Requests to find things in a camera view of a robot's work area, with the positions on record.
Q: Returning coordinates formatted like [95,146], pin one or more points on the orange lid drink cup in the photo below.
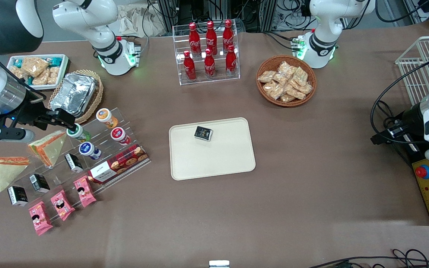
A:
[105,116]

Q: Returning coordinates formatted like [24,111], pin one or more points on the teal snack packet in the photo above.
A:
[18,63]
[55,60]

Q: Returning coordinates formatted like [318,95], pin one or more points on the small white grey device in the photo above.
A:
[219,264]

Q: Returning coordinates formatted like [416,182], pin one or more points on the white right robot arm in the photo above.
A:
[88,18]

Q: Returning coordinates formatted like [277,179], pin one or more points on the beige plastic tray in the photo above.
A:
[218,160]

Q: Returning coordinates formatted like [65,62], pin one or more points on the clear acrylic bottle rack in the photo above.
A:
[220,79]

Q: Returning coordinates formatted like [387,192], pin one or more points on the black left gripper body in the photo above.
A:
[409,118]

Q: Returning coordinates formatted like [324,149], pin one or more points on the green lid drink cup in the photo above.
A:
[76,131]

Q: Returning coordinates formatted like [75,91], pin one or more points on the small black box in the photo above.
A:
[73,163]
[39,183]
[18,195]
[203,133]

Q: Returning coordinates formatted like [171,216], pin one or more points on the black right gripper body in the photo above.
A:
[29,112]

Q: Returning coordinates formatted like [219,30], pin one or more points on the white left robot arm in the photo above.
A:
[322,22]

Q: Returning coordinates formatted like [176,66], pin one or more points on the red lid drink cup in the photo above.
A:
[118,134]

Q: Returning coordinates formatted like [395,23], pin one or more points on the crumpled beige paper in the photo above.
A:
[136,20]

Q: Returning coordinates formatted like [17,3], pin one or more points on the pink snack packet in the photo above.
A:
[40,219]
[84,191]
[62,205]

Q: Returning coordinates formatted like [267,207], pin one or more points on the blue lid drink cup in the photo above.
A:
[88,149]

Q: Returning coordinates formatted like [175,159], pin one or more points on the oval wicker basket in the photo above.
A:
[97,100]

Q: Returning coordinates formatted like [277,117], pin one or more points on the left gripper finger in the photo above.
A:
[397,130]
[384,138]

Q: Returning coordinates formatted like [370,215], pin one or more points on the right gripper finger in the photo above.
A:
[62,114]
[52,124]

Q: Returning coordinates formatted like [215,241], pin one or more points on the clear bag of crackers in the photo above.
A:
[34,66]
[266,76]
[18,72]
[287,98]
[300,75]
[305,88]
[53,75]
[274,90]
[41,79]
[280,79]
[285,68]
[295,92]

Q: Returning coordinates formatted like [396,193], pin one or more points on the white rectangular dish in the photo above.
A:
[64,72]

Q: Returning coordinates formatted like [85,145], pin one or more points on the red cola bottle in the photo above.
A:
[231,63]
[189,69]
[211,39]
[209,66]
[228,37]
[194,41]

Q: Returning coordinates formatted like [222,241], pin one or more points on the aluminium foil container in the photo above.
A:
[75,91]

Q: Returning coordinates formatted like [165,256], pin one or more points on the clear acrylic stepped display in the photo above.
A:
[101,138]

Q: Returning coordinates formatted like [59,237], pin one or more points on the triangle sandwich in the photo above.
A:
[50,147]
[6,173]

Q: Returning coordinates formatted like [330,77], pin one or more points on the round wicker basket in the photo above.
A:
[264,93]

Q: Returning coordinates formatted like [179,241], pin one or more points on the red plaid cookie box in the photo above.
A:
[119,163]

